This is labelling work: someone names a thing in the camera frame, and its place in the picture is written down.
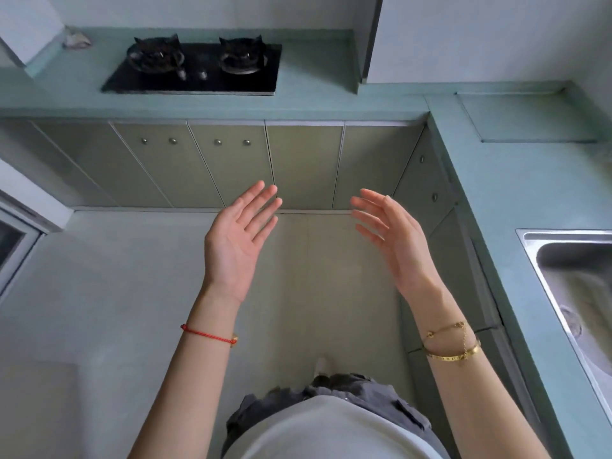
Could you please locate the person's left hand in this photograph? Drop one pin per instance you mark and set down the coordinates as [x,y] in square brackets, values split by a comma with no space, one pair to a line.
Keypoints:
[229,253]

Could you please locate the person's right hand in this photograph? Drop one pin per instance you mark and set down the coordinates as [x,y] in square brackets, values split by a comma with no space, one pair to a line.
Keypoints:
[406,253]

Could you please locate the person's left middle finger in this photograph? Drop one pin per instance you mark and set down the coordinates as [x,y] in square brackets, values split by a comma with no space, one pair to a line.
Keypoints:
[260,205]

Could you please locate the person's left thumb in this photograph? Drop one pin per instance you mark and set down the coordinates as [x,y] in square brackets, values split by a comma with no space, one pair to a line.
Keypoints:
[213,228]

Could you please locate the person's right little finger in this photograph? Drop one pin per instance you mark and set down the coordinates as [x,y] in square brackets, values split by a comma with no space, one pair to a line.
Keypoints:
[369,234]

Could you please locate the person's right thumb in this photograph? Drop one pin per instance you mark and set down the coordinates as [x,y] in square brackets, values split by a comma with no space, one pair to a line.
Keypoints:
[402,212]

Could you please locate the person's right middle finger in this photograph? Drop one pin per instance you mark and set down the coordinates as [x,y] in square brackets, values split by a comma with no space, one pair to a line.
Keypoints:
[369,210]

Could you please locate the person's left little finger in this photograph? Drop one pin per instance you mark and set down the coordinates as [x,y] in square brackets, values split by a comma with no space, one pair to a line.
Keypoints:
[267,231]

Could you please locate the person's right forearm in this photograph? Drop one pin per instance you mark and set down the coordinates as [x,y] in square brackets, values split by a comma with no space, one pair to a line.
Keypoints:
[468,391]

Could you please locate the person's left forearm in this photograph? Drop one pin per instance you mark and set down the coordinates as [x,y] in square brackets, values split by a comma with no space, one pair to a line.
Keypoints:
[191,377]

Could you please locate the row of grey-green cabinet doors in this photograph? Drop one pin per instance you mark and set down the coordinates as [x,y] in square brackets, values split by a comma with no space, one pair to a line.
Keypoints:
[306,162]

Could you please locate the black glass gas stove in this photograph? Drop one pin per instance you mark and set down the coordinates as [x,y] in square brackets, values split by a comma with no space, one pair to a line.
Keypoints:
[201,83]

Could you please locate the black burner grate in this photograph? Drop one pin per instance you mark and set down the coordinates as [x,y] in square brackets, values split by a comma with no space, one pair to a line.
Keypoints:
[243,54]
[155,54]

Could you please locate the grey shorts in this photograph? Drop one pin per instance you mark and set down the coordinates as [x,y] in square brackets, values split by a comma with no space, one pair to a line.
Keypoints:
[363,387]

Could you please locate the stainless steel sink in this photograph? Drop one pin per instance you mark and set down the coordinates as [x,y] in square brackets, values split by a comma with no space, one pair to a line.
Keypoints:
[573,277]

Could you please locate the white shirt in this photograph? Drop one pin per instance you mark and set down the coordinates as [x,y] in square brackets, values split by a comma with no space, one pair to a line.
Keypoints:
[330,430]

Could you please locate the metal sink drain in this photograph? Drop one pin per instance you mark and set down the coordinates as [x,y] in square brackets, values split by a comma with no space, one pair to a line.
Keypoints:
[571,322]

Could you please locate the crumpled pale cloth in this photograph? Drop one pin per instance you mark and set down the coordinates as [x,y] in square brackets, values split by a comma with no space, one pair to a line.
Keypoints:
[76,40]

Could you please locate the grey door frame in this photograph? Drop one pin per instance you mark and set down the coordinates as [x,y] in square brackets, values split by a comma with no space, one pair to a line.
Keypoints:
[16,234]

